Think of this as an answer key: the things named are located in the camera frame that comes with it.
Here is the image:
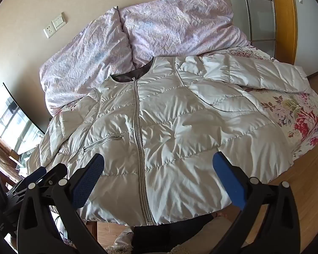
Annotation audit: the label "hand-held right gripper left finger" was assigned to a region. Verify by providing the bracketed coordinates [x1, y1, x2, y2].
[18, 153, 114, 254]

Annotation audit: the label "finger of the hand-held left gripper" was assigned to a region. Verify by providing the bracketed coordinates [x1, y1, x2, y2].
[22, 163, 68, 191]
[2, 181, 32, 219]

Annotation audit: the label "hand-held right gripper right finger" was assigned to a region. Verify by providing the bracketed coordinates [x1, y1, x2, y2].
[212, 151, 300, 254]

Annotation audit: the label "white puffer jacket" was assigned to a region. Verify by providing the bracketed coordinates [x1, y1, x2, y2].
[26, 55, 312, 226]

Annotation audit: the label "wooden television cabinet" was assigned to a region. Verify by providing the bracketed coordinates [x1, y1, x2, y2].
[0, 127, 40, 188]

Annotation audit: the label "flat television screen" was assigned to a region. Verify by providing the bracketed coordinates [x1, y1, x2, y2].
[0, 83, 46, 154]

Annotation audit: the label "person's dark trousers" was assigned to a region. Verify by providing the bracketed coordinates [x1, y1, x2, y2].
[132, 214, 210, 254]

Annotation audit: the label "floral bed sheet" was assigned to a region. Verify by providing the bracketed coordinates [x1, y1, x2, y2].
[49, 45, 318, 162]

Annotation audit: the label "pink crinkled duvet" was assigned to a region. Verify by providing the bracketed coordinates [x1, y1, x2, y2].
[40, 0, 252, 117]

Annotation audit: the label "frosted glass door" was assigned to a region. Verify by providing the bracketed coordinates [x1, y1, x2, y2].
[223, 0, 278, 43]

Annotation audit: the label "white wall light switch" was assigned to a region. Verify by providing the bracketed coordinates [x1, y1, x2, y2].
[52, 12, 66, 30]

